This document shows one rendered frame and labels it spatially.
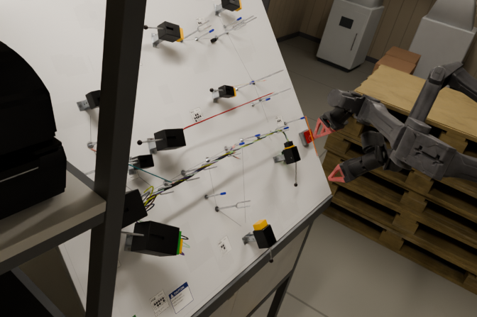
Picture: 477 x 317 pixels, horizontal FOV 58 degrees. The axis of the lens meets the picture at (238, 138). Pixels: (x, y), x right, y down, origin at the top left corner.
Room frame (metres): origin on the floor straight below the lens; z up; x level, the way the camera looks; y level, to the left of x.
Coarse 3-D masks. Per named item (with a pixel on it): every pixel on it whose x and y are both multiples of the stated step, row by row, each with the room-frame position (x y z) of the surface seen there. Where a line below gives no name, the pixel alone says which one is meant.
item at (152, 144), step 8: (176, 128) 1.02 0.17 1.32; (160, 136) 0.99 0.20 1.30; (168, 136) 0.99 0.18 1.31; (176, 136) 1.00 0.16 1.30; (184, 136) 1.03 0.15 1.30; (152, 144) 1.03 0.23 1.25; (160, 144) 0.98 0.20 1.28; (168, 144) 0.97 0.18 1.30; (176, 144) 0.99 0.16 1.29; (184, 144) 1.01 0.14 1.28; (152, 152) 1.03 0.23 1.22
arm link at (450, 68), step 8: (448, 64) 1.58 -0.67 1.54; (456, 64) 1.58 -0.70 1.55; (448, 72) 1.54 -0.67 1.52; (456, 72) 1.55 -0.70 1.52; (464, 72) 1.56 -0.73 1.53; (448, 80) 1.60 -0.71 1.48; (456, 80) 1.54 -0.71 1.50; (464, 80) 1.53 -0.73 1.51; (472, 80) 1.53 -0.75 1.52; (456, 88) 1.55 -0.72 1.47; (464, 88) 1.52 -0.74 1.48; (472, 88) 1.50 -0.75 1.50; (472, 96) 1.50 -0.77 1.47
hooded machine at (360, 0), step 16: (336, 0) 6.54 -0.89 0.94; (352, 0) 6.51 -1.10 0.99; (368, 0) 6.43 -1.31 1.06; (336, 16) 6.50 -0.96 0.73; (352, 16) 6.40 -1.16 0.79; (368, 16) 6.31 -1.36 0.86; (336, 32) 6.47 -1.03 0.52; (352, 32) 6.37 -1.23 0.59; (368, 32) 6.53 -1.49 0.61; (320, 48) 6.54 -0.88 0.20; (336, 48) 6.43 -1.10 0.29; (352, 48) 6.33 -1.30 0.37; (368, 48) 6.86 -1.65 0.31; (336, 64) 6.40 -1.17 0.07; (352, 64) 6.31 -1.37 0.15
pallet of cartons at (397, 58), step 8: (392, 48) 5.44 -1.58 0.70; (400, 48) 5.56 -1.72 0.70; (384, 56) 4.95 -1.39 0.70; (392, 56) 5.04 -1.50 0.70; (400, 56) 5.14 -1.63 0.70; (408, 56) 5.24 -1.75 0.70; (416, 56) 5.34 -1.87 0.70; (376, 64) 4.56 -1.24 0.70; (384, 64) 4.61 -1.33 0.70; (392, 64) 4.69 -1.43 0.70; (400, 64) 4.78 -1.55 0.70; (408, 64) 4.87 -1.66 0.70; (416, 64) 5.20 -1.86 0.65; (408, 72) 4.51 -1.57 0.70
